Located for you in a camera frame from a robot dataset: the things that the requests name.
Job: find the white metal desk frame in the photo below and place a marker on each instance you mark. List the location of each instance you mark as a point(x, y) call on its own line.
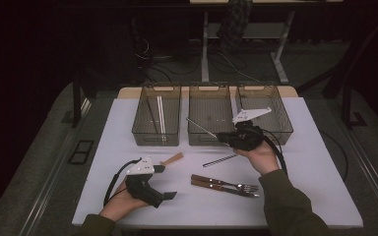
point(205, 49)

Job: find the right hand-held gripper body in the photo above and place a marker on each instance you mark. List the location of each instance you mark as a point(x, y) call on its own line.
point(247, 136)

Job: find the black floor socket frame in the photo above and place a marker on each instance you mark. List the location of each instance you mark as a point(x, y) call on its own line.
point(80, 152)

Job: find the smoky translucent plastic bin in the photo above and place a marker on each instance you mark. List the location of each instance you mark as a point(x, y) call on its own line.
point(275, 108)
point(172, 114)
point(210, 108)

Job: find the metal floor rail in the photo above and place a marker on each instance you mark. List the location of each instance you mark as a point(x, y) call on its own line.
point(46, 196)
point(374, 183)

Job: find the person's right hand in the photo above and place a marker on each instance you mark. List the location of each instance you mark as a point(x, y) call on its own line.
point(264, 160)

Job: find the white table cover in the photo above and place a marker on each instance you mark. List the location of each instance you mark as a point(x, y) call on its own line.
point(183, 213)

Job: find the dark hanging cloth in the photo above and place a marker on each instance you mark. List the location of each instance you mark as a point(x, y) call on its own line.
point(234, 23)

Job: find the person's left hand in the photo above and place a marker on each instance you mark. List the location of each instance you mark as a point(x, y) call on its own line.
point(123, 206)

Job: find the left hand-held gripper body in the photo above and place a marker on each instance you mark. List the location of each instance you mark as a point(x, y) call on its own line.
point(142, 190)

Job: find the wooden chopstick piece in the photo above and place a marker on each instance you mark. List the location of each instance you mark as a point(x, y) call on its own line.
point(174, 159)

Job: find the black metal stand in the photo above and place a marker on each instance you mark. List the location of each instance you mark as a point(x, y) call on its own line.
point(347, 108)
point(76, 105)

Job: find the white chopstick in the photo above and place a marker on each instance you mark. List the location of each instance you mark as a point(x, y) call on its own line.
point(162, 114)
point(159, 114)

